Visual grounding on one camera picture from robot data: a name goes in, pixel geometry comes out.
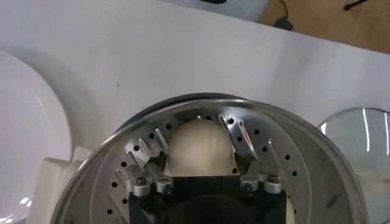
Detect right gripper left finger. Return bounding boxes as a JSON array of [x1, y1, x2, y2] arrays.
[[126, 152, 174, 197]]

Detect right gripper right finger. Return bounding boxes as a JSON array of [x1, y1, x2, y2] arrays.
[[234, 152, 283, 195]]

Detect round glass lid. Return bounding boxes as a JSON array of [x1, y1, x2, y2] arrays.
[[316, 107, 390, 224]]

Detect perforated steel steamer basket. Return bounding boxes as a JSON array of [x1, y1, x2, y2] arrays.
[[50, 97, 369, 224]]

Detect steel steamer pot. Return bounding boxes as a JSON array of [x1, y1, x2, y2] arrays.
[[29, 93, 244, 224]]

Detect round white plate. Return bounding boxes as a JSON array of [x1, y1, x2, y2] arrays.
[[0, 50, 73, 224]]

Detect black floor adapter with cable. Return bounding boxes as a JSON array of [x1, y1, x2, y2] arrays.
[[273, 0, 294, 31]]

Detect black floor cable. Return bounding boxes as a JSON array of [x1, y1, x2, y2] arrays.
[[343, 0, 369, 12]]

